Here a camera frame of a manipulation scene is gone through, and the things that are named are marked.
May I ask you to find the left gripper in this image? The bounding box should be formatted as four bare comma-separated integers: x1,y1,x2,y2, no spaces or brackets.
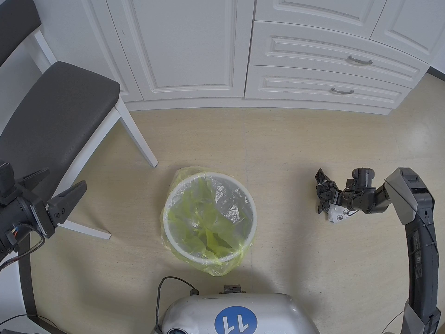
0,168,87,261

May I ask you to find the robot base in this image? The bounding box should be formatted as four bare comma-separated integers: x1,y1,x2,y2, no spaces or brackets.
158,284,322,334

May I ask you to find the white chair with grey cushion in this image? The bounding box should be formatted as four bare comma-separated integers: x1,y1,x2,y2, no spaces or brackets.
0,0,159,240

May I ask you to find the black plastic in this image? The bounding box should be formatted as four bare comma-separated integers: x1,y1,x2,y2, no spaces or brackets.
314,168,340,215

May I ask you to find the crumpled white paper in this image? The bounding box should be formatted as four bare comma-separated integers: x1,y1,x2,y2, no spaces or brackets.
327,204,350,225

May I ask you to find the white trash bin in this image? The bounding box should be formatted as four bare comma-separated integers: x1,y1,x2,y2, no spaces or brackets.
163,173,258,266

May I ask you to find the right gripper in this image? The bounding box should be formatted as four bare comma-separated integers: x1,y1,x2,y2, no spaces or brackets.
330,186,352,209

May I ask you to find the white wardrobe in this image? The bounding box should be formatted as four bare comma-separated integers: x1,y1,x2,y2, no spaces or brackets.
71,0,445,117

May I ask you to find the yellow plastic bag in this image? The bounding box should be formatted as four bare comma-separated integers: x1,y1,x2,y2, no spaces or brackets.
160,165,258,277

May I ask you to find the thin black cable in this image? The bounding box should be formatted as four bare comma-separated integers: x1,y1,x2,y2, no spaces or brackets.
0,313,60,334
382,310,406,334

